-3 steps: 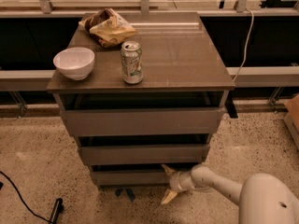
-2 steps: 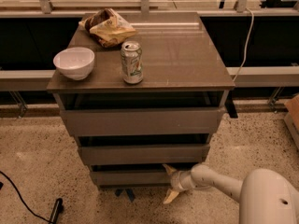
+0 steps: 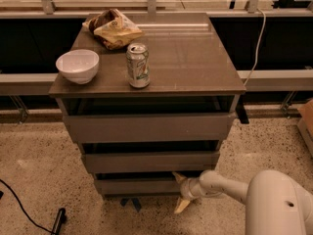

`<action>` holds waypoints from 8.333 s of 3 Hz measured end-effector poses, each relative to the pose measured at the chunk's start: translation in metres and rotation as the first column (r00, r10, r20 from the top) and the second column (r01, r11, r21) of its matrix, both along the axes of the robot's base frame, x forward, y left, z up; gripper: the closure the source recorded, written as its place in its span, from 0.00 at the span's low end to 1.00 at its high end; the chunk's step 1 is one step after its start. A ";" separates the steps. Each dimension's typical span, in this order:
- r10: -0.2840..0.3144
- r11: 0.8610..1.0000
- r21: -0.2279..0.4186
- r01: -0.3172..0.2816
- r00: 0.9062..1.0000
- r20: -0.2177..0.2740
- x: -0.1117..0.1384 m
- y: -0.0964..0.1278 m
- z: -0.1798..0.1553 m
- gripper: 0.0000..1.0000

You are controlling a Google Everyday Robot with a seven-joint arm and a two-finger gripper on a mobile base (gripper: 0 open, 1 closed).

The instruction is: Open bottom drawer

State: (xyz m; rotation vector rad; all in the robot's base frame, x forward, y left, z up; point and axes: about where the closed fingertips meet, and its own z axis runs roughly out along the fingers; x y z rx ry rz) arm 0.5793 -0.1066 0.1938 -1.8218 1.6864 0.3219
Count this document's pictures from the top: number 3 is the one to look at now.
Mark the grey drawer cabinet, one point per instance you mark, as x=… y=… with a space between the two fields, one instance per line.
x=190 y=71

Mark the yellow brown chip bag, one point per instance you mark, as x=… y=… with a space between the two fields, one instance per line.
x=113 y=29

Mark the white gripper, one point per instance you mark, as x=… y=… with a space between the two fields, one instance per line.
x=186 y=189

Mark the grey drawer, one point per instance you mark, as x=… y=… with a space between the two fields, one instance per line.
x=149 y=162
x=148 y=128
x=154 y=186

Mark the cardboard box at right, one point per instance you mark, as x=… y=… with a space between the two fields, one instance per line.
x=305 y=124

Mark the grey top drawer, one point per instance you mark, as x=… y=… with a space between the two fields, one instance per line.
x=148 y=128

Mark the grey bottom drawer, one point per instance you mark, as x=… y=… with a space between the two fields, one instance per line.
x=154 y=186

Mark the grey middle drawer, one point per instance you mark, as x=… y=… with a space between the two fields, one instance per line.
x=149 y=162

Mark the white bowl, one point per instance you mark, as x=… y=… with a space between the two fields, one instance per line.
x=78 y=66

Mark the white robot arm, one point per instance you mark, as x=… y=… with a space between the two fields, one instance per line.
x=275 y=203

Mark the green white soda can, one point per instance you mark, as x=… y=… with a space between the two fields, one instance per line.
x=137 y=57

